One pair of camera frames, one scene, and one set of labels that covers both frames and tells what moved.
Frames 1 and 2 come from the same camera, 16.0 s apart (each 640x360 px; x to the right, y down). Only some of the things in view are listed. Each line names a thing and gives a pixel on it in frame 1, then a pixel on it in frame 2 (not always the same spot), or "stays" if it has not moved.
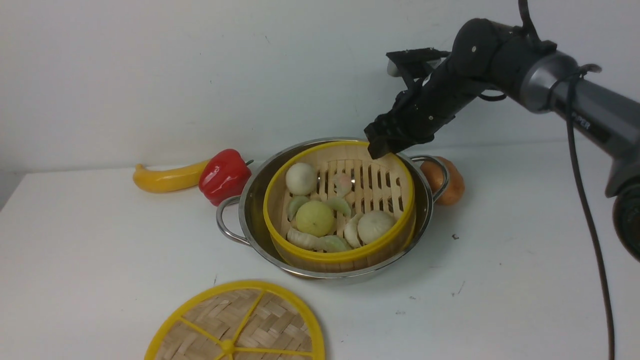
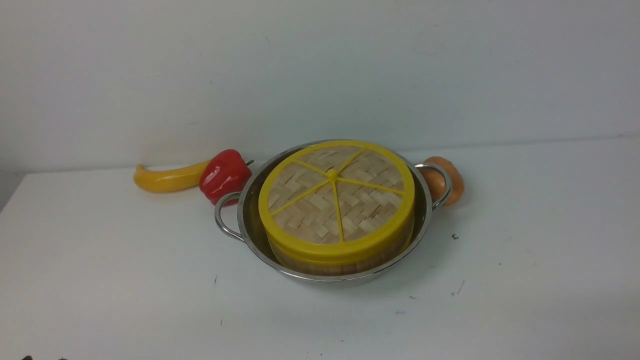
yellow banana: x=161 y=181 stays
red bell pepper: x=224 y=175 stays
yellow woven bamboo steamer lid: x=240 y=320 to x=337 y=201
